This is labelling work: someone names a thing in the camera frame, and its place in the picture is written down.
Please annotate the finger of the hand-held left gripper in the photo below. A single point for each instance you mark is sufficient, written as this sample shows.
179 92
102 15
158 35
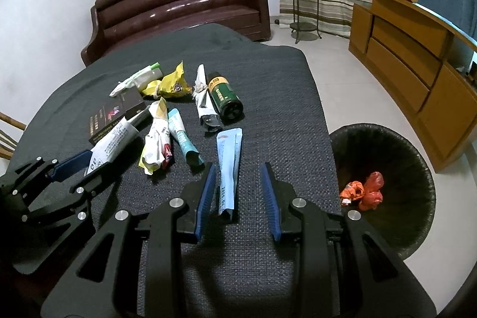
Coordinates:
85 187
70 163

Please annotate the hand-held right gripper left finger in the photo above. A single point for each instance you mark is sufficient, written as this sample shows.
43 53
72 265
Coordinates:
207 198

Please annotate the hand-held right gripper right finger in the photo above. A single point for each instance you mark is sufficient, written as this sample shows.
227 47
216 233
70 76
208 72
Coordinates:
272 206

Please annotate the light blue packet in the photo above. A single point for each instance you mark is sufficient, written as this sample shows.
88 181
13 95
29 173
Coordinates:
228 169

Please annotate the white squeeze tube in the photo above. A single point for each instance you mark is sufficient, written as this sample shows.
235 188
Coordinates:
111 143

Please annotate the black box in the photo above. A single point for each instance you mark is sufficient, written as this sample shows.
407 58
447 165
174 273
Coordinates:
108 115

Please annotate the teal white tube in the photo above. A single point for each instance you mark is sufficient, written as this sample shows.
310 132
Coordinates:
180 135

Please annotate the white yellow wrapper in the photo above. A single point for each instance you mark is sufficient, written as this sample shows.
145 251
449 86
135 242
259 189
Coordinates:
156 143

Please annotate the green bottle black cap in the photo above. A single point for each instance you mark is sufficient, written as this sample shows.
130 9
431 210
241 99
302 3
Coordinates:
223 98

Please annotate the yellow snack packet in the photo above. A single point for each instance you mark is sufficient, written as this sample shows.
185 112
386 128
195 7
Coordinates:
169 83

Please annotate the black trash bin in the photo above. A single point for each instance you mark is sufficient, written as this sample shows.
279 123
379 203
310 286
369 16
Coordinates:
402 161

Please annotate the wooden chair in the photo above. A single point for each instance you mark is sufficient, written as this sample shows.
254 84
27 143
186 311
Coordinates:
11 119

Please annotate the orange white crumpled wrapper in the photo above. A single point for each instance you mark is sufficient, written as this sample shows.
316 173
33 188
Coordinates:
352 191

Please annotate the orange plastic bag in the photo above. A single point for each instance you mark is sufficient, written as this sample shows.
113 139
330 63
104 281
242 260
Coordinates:
372 191

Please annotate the dark grey tablecloth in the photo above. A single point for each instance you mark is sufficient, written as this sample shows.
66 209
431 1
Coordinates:
261 87

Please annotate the brown leather sofa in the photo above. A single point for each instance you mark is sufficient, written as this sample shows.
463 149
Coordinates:
179 1

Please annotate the wooden cabinet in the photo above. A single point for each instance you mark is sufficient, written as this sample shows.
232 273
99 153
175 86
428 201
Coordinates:
402 49

